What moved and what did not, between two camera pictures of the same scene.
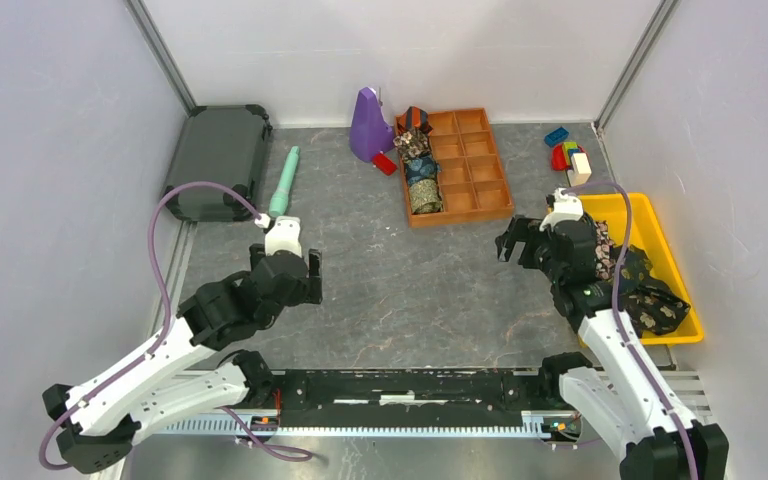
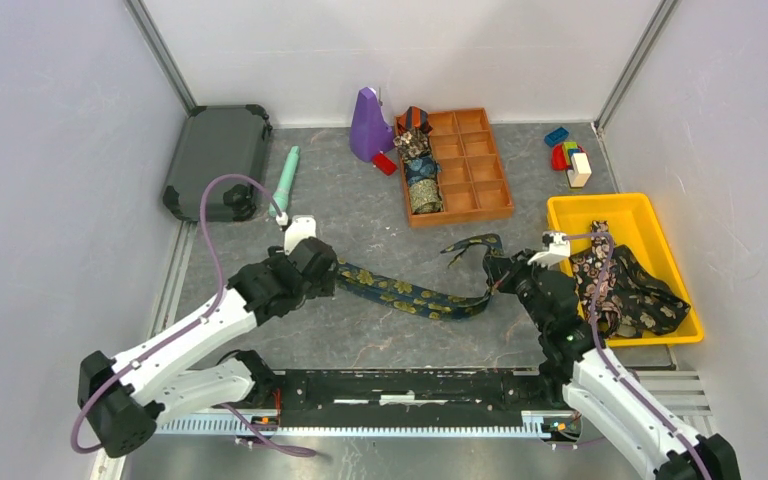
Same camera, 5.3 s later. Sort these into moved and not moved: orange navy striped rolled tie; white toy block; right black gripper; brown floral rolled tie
Moved: right black gripper
Not moved: white toy block; brown floral rolled tie; orange navy striped rolled tie
